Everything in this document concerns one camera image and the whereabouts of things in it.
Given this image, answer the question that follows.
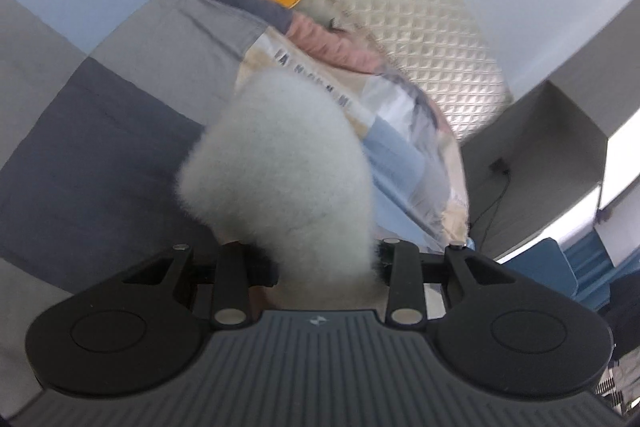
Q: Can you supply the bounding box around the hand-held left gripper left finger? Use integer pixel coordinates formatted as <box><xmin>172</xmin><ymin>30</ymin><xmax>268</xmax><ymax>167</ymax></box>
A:
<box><xmin>121</xmin><ymin>243</ymin><xmax>281</xmax><ymax>328</ymax></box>

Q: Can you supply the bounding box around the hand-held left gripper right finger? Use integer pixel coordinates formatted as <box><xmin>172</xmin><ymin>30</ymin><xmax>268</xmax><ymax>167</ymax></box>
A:
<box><xmin>377</xmin><ymin>237</ymin><xmax>502</xmax><ymax>327</ymax></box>

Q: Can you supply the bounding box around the cream striped knit sweater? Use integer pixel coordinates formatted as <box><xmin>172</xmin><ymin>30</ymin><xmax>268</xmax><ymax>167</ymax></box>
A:
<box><xmin>174</xmin><ymin>69</ymin><xmax>383</xmax><ymax>310</ymax></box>

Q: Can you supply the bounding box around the blue chair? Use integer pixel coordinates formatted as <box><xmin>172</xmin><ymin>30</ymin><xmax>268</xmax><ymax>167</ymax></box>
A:
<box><xmin>494</xmin><ymin>227</ymin><xmax>618</xmax><ymax>310</ymax></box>

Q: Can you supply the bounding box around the patchwork checked quilt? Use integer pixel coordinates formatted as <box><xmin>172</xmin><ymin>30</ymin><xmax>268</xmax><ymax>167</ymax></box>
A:
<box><xmin>0</xmin><ymin>0</ymin><xmax>473</xmax><ymax>413</ymax></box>

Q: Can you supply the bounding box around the cream quilted headboard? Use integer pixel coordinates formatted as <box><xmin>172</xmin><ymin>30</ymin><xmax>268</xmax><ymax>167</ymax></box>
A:
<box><xmin>285</xmin><ymin>0</ymin><xmax>516</xmax><ymax>145</ymax></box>

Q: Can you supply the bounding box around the black charger cable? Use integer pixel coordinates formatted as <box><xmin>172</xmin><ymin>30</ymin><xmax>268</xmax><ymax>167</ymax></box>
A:
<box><xmin>469</xmin><ymin>172</ymin><xmax>512</xmax><ymax>235</ymax></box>

